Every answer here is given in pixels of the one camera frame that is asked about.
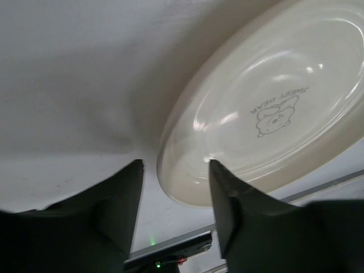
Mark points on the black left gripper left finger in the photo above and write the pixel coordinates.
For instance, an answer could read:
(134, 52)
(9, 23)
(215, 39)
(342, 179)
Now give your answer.
(113, 203)

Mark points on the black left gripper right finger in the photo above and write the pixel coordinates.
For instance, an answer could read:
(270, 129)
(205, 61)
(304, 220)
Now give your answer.
(251, 223)

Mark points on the cream bear plate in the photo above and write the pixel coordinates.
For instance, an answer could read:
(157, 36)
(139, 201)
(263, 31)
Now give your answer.
(278, 100)

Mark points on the aluminium front rail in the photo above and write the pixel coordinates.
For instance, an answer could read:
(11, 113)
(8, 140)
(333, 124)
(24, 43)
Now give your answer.
(162, 222)

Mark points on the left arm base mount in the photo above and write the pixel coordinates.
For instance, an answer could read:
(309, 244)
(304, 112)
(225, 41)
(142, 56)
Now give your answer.
(169, 255)

